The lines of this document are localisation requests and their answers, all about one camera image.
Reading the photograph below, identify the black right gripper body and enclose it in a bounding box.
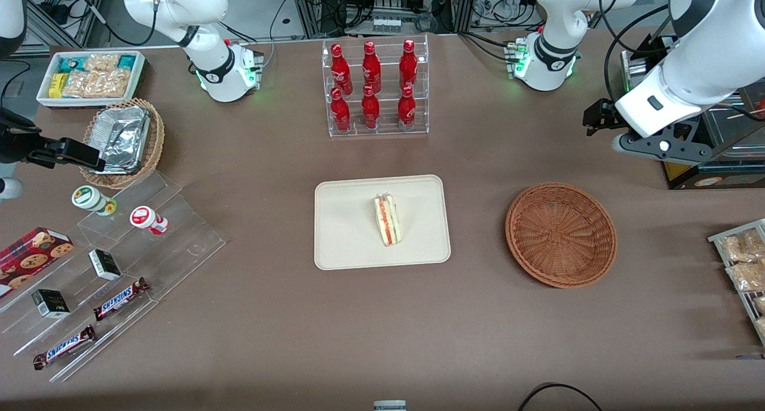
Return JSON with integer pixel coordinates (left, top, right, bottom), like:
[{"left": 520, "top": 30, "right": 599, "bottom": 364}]
[{"left": 0, "top": 108, "right": 45, "bottom": 164}]

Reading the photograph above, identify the triangle sandwich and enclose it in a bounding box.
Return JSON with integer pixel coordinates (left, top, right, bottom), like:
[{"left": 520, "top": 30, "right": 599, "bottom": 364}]
[{"left": 374, "top": 193, "right": 402, "bottom": 247}]

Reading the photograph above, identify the aluminium foil tray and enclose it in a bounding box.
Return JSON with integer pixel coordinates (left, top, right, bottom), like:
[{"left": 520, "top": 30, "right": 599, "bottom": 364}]
[{"left": 90, "top": 105, "right": 151, "bottom": 174}]

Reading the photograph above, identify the light wicker basket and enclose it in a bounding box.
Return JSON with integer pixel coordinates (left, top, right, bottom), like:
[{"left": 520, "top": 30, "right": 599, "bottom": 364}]
[{"left": 79, "top": 98, "right": 166, "bottom": 189}]

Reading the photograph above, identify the brown wicker basket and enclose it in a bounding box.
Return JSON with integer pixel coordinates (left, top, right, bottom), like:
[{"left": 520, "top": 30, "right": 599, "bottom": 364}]
[{"left": 505, "top": 182, "right": 617, "bottom": 289}]

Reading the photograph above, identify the tray of packaged snacks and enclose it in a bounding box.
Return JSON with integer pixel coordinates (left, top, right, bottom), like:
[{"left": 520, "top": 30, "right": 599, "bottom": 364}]
[{"left": 708, "top": 219, "right": 765, "bottom": 346}]

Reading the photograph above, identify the beige plastic tray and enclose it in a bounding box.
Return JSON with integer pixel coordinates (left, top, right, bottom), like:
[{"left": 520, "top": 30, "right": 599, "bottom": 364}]
[{"left": 314, "top": 174, "right": 451, "bottom": 271}]

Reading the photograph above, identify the green lid drink bottle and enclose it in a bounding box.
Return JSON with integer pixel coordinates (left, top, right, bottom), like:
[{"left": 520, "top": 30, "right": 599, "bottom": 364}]
[{"left": 72, "top": 185, "right": 118, "bottom": 216}]

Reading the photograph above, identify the clear peanut snack bag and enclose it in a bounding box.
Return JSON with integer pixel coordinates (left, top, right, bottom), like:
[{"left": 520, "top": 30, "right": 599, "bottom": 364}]
[
  {"left": 62, "top": 69, "right": 133, "bottom": 99},
  {"left": 84, "top": 53, "right": 121, "bottom": 73}
]

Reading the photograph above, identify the red lid drink bottle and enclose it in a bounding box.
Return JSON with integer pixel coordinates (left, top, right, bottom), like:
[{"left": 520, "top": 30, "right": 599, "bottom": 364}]
[{"left": 130, "top": 205, "right": 169, "bottom": 235}]

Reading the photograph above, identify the red cookie box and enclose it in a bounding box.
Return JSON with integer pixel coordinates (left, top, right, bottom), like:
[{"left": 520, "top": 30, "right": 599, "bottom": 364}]
[{"left": 0, "top": 226, "right": 75, "bottom": 298}]

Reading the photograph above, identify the white snack bin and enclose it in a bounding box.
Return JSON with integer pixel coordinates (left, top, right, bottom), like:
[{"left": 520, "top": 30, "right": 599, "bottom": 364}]
[{"left": 36, "top": 50, "right": 146, "bottom": 108}]

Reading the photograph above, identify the small black box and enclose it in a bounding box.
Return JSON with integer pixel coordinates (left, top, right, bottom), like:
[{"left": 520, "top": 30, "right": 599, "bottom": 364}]
[
  {"left": 31, "top": 289, "right": 71, "bottom": 319},
  {"left": 88, "top": 249, "right": 122, "bottom": 281}
]

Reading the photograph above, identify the clear acrylic step display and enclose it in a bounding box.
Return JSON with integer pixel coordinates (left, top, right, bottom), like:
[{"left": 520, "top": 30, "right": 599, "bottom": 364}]
[{"left": 0, "top": 171, "right": 227, "bottom": 383}]

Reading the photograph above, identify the Snickers chocolate bar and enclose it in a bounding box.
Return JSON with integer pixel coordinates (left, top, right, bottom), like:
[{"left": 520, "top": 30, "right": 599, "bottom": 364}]
[
  {"left": 93, "top": 277, "right": 150, "bottom": 321},
  {"left": 33, "top": 325, "right": 97, "bottom": 370}
]

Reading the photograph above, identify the clear bagged pastry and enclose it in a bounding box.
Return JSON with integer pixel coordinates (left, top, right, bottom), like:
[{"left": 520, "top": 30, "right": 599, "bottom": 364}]
[
  {"left": 719, "top": 229, "right": 765, "bottom": 263},
  {"left": 726, "top": 260, "right": 765, "bottom": 293}
]

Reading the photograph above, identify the red cola bottle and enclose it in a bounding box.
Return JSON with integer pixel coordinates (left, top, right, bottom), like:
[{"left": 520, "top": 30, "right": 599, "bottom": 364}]
[
  {"left": 399, "top": 39, "right": 418, "bottom": 91},
  {"left": 361, "top": 85, "right": 381, "bottom": 130},
  {"left": 331, "top": 43, "right": 354, "bottom": 96},
  {"left": 397, "top": 85, "right": 417, "bottom": 131},
  {"left": 330, "top": 87, "right": 351, "bottom": 133},
  {"left": 362, "top": 41, "right": 382, "bottom": 94}
]

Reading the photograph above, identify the clear acrylic bottle rack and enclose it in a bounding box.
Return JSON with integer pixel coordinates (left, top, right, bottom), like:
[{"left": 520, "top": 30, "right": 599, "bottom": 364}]
[{"left": 322, "top": 33, "right": 430, "bottom": 138}]

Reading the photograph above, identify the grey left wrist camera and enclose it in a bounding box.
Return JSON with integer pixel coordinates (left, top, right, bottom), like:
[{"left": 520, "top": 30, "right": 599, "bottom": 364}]
[{"left": 612, "top": 119, "right": 715, "bottom": 164}]

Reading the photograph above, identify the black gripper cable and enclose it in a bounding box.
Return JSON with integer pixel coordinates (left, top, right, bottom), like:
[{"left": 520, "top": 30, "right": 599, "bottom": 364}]
[{"left": 602, "top": 4, "right": 671, "bottom": 102}]

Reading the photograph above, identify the black floor cable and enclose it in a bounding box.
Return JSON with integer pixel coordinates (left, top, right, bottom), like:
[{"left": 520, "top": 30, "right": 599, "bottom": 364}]
[{"left": 517, "top": 383, "right": 604, "bottom": 411}]

